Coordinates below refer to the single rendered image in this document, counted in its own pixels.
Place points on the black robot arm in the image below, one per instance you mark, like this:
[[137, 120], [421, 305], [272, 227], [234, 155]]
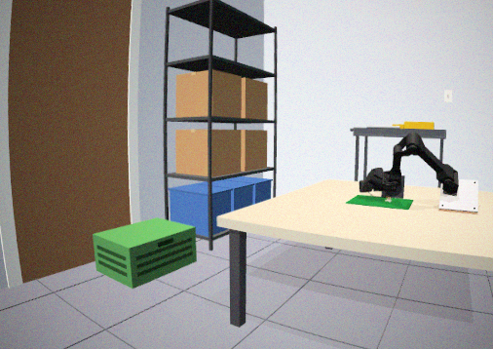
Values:
[[446, 175]]

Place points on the green circuit board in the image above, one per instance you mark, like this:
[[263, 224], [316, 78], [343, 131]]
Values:
[[378, 201]]

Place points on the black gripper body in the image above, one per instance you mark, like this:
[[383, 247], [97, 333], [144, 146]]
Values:
[[365, 187]]

